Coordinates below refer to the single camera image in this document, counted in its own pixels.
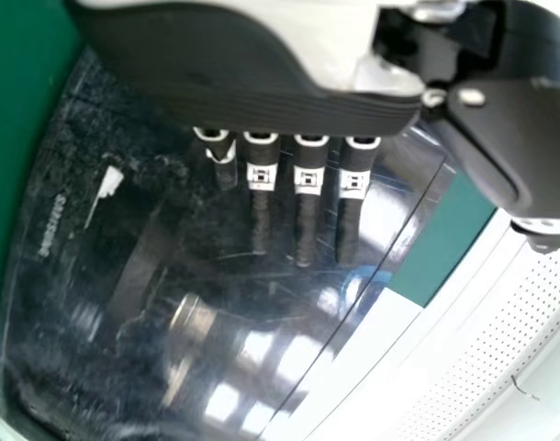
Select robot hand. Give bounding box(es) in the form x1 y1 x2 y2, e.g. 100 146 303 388
63 0 560 268

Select black oven with glass door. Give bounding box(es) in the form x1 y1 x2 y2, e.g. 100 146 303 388
0 45 458 441

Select white perforated cable duct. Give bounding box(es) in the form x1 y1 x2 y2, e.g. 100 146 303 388
389 238 560 441

